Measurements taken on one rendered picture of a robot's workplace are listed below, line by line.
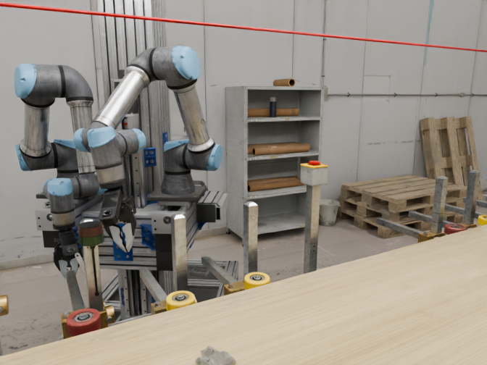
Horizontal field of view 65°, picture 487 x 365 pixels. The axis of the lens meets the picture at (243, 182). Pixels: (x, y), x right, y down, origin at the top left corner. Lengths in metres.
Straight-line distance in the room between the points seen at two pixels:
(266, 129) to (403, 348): 3.41
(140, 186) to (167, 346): 1.04
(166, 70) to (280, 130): 2.96
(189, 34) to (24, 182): 1.97
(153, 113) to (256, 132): 2.37
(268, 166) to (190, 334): 3.39
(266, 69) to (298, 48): 0.46
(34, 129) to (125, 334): 0.96
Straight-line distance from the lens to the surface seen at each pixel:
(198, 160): 1.61
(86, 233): 1.04
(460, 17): 6.24
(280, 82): 4.02
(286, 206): 4.49
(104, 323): 1.21
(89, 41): 3.70
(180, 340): 0.98
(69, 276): 1.47
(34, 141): 1.75
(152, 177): 1.94
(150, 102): 1.88
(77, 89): 1.55
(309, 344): 0.97
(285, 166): 4.37
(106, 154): 1.12
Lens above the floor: 1.46
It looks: 13 degrees down
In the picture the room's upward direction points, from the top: straight up
